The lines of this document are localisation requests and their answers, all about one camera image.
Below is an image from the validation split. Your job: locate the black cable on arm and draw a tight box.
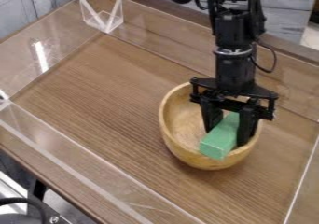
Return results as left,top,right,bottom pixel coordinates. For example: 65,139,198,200
250,40,277,74

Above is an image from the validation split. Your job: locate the clear acrylic corner bracket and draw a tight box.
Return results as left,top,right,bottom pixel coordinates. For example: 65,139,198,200
78,0,122,34

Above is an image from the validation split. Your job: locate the black table leg frame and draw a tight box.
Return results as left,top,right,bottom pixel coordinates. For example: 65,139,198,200
28,179,72,224

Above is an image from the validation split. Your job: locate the green rectangular block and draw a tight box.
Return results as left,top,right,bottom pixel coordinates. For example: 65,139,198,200
198,112,238,160

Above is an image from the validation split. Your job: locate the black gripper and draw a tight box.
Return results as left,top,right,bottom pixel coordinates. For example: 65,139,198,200
189,49,277,146

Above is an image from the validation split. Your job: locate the black cable under table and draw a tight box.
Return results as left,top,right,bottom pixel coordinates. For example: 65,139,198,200
0,197,45,224

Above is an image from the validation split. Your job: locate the brown wooden bowl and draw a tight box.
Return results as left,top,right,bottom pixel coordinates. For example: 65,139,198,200
158,83,261,170

